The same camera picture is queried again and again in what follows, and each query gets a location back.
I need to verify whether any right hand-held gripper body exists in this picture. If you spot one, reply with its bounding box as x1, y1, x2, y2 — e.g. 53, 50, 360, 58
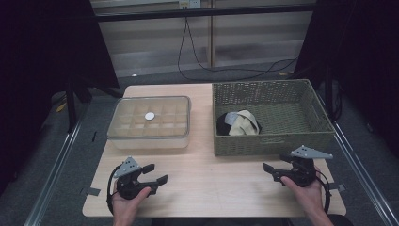
279, 144, 334, 188

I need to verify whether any black curtain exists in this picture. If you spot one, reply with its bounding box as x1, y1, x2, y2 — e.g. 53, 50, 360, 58
0, 0, 120, 196
293, 0, 399, 158

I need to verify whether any black horizontal bar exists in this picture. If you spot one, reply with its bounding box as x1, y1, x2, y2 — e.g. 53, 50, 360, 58
93, 3, 318, 23

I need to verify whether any clear box lid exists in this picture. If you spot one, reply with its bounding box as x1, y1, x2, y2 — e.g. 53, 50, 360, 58
106, 95, 192, 139

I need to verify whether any person's left hand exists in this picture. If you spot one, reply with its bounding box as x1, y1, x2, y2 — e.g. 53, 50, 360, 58
111, 186, 152, 220

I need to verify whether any black wall cable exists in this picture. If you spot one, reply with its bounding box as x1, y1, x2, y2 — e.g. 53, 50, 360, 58
177, 17, 298, 82

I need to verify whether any person's right hand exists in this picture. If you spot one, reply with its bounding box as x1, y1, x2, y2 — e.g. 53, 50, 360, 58
280, 168, 326, 218

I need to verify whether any green woven basket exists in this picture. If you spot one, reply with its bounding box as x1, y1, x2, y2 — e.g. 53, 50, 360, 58
212, 78, 336, 157

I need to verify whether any right hand-held gripper cable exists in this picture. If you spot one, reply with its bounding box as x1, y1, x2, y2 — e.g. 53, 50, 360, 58
314, 175, 332, 215

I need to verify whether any metal floor rail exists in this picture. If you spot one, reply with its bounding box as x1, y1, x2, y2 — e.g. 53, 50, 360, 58
23, 100, 92, 226
314, 90, 399, 226

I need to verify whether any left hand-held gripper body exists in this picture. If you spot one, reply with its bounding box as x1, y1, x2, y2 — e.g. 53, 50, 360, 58
107, 155, 159, 201

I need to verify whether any white wall socket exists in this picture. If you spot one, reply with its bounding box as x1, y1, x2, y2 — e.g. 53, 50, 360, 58
178, 0, 201, 9

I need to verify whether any white divided storage box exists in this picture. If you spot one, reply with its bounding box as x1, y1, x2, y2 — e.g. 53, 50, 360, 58
106, 95, 192, 150

